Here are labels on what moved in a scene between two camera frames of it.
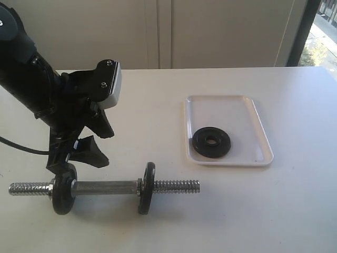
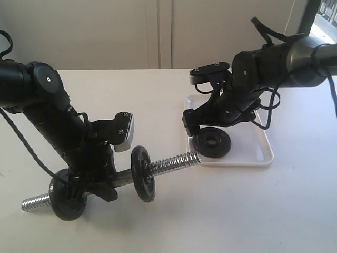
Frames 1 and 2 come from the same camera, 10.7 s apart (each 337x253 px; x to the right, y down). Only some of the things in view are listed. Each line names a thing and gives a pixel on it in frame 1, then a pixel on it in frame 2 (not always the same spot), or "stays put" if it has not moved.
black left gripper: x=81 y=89 -> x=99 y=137
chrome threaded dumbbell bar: x=107 y=188 -> x=124 y=177
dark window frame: x=302 y=32 stays put
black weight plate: x=211 y=142 stays put
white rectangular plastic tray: x=238 y=116 stays put
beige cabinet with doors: x=74 y=35 stays put
